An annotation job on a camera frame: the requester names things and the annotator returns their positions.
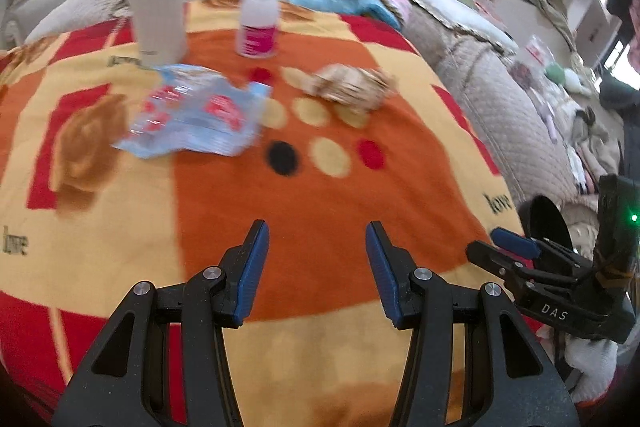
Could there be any clear blue plastic wrapper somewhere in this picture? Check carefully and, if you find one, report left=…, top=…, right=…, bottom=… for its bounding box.
left=114, top=64, right=272, bottom=159

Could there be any beige paper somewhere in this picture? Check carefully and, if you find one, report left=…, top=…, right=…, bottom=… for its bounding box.
left=300, top=64, right=397, bottom=114

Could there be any black trash bin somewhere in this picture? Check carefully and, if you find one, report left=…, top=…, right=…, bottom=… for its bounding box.
left=518, top=195, right=574, bottom=259

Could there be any beige coat on sofa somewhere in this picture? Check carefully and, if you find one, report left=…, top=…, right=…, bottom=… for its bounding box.
left=570, top=106, right=623, bottom=192

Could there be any orange red love blanket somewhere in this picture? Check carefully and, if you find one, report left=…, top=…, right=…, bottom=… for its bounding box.
left=1, top=0, right=521, bottom=426

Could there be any green white plush toy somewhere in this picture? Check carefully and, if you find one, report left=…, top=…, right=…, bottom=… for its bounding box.
left=544, top=63, right=592, bottom=96

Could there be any plastic bag of snacks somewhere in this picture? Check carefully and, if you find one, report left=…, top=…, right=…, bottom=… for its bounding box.
left=509, top=35, right=554, bottom=92

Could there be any white frilled pillow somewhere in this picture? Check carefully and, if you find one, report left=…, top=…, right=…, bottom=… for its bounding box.
left=410, top=0, right=518, bottom=54

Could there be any white pink pill bottle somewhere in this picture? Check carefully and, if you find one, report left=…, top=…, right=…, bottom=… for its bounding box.
left=236, top=0, right=281, bottom=58

